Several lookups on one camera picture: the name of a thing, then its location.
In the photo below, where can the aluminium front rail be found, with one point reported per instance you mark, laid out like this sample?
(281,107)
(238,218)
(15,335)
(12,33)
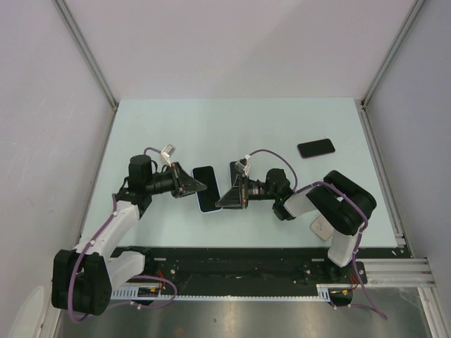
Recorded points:
(398,273)

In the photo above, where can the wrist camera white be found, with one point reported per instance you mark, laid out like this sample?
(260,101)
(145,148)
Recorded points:
(243,166)
(166,153)

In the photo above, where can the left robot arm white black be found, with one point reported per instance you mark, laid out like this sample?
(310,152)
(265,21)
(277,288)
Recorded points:
(85,277)

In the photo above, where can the aluminium frame post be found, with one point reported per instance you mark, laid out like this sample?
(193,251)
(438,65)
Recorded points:
(394,49)
(80,41)

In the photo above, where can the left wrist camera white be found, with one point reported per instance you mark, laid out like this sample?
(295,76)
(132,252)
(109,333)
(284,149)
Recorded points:
(166,153)

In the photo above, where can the pink phone black screen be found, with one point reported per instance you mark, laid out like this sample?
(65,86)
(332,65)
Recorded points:
(316,148)

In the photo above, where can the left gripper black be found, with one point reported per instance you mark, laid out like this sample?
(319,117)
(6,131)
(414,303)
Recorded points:
(183,184)

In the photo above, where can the beige phone case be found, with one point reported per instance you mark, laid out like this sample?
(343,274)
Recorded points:
(322,228)

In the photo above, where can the slotted white cable duct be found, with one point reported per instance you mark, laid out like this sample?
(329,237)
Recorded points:
(137,293)

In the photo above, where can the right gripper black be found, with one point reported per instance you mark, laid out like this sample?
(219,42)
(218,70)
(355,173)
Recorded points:
(237,196)

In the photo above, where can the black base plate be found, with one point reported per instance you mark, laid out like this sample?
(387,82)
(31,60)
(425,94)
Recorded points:
(246,272)

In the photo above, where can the right aluminium frame post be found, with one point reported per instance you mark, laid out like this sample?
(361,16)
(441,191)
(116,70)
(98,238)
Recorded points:
(394,49)

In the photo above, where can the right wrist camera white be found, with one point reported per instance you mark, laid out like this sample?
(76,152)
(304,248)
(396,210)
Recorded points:
(243,166)

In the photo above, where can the left aluminium frame post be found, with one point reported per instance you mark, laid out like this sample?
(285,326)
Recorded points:
(80,41)

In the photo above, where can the light blue phone case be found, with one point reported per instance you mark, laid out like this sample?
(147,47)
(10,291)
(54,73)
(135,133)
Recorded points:
(209,212)

